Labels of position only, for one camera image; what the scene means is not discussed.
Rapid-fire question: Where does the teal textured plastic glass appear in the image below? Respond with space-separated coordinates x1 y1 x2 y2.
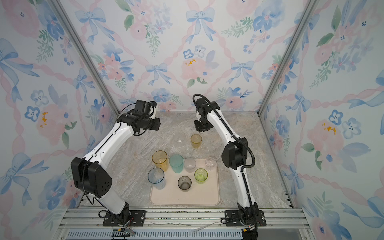
169 154 184 174

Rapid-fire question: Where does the frosted clear glass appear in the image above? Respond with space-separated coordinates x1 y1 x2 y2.
184 158 197 173

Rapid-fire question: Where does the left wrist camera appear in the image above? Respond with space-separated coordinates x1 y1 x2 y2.
132 100 157 119

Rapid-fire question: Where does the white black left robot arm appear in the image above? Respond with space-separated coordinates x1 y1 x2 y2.
71 112 161 226

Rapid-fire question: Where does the clear stemmed glass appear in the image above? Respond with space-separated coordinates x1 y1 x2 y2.
173 133 186 148

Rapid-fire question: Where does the beige rectangular tray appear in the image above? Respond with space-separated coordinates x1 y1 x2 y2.
148 159 220 206

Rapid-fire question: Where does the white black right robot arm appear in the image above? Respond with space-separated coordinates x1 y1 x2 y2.
194 98 259 226

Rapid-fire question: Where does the small green glass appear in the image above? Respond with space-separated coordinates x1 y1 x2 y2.
194 168 208 184

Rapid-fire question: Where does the small smoky grey glass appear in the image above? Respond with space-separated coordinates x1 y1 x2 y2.
178 176 192 191

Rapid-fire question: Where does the aluminium frame rail front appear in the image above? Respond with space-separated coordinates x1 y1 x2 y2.
53 207 315 240

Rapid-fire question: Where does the tall yellow plastic glass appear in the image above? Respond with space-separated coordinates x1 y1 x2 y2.
152 150 168 172

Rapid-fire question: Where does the small amber glass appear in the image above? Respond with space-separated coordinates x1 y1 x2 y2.
190 134 203 149

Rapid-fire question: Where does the clear faceted small glass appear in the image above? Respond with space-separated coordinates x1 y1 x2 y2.
205 158 217 171

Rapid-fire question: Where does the tall blue plastic glass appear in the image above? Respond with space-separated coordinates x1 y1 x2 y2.
147 168 166 190

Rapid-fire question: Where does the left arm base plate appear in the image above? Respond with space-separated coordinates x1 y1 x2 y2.
102 210 147 228

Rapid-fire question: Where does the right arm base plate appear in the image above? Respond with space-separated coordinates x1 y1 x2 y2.
221 210 267 228

